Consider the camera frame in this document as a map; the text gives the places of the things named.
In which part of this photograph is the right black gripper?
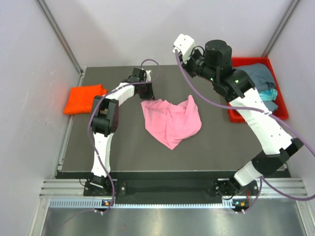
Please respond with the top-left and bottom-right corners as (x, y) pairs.
(177, 48), (217, 84)

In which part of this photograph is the pink t-shirt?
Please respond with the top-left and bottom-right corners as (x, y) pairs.
(141, 95), (202, 150)

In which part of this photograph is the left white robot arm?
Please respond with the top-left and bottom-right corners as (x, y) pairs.
(85, 68), (155, 196)

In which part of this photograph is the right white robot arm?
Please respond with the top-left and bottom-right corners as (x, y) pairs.
(173, 38), (303, 195)

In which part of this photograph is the grey-blue t-shirt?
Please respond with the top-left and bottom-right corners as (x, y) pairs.
(236, 63), (278, 112)

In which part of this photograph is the folded orange t-shirt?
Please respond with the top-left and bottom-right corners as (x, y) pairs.
(63, 84), (107, 115)

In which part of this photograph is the teal t-shirt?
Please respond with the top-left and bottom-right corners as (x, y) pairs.
(259, 88), (278, 101)

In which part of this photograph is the red plastic bin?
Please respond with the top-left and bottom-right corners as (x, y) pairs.
(232, 57), (288, 120)

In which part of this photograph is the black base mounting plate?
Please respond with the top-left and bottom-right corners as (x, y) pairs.
(83, 171), (258, 205)

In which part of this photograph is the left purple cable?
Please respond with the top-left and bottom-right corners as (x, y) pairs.
(87, 59), (162, 214)

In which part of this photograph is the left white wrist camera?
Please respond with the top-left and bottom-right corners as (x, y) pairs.
(145, 70), (152, 82)

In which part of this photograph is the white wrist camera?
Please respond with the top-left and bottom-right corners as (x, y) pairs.
(145, 70), (152, 82)
(172, 33), (196, 63)

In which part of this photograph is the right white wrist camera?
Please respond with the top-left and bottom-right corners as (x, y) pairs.
(172, 33), (196, 63)

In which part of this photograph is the right corner aluminium post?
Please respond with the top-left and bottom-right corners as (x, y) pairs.
(261, 0), (302, 58)

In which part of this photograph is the corner aluminium post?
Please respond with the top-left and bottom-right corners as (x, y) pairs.
(35, 0), (83, 74)
(261, 0), (302, 58)

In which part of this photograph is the grey slotted cable duct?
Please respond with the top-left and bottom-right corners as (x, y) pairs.
(49, 199), (235, 209)

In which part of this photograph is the left corner aluminium post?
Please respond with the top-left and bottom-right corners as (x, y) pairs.
(35, 0), (83, 74)

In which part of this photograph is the aluminium frame rail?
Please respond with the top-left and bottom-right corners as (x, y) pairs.
(39, 178), (308, 198)

